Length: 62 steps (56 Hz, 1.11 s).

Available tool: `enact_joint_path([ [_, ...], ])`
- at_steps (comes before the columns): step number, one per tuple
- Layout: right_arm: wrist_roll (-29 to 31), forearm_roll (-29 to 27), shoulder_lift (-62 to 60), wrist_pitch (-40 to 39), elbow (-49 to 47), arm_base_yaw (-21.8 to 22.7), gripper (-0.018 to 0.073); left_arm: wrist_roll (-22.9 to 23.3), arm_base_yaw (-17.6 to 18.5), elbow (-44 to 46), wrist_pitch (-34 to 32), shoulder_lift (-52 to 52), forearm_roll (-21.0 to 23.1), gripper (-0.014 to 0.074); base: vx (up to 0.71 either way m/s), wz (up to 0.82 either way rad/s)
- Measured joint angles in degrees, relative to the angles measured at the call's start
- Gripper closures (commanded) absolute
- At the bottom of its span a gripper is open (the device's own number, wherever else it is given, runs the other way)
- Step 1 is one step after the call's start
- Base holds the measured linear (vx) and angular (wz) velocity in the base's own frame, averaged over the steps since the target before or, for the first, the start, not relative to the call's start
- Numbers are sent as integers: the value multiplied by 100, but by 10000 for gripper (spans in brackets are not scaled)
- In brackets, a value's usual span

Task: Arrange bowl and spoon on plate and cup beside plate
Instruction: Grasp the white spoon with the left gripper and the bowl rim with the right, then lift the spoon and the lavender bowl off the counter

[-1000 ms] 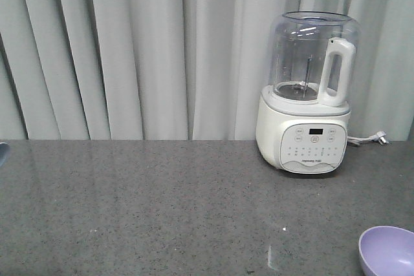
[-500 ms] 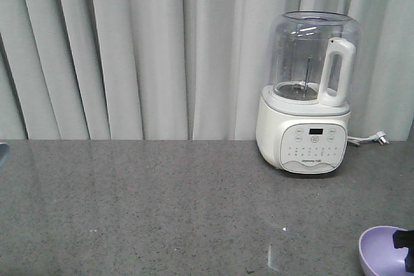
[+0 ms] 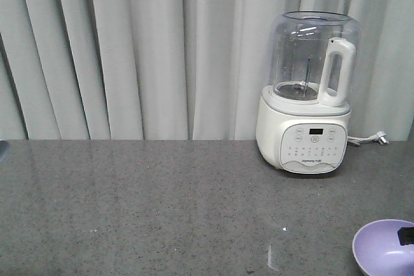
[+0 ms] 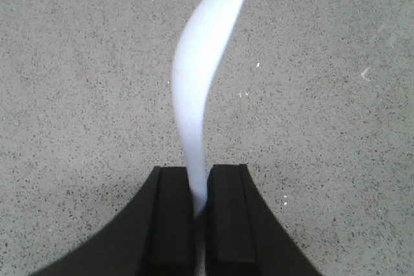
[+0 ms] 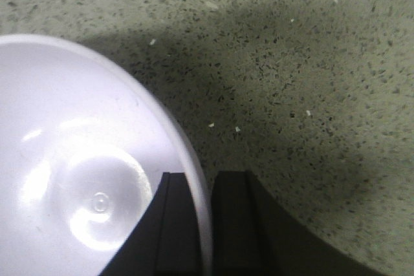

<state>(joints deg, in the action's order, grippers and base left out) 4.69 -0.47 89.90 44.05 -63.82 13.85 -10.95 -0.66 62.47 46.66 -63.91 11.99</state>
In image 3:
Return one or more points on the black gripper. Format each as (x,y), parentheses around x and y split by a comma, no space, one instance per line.
(4,149)

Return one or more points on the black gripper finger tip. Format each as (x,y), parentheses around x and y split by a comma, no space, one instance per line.
(406,236)

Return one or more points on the grey pleated curtain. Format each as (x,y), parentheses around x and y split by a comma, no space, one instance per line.
(180,69)

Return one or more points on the white blender with clear jar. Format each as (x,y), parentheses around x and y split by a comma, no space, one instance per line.
(304,111)

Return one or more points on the purple plastic bowl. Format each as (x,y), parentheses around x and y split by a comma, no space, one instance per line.
(377,251)

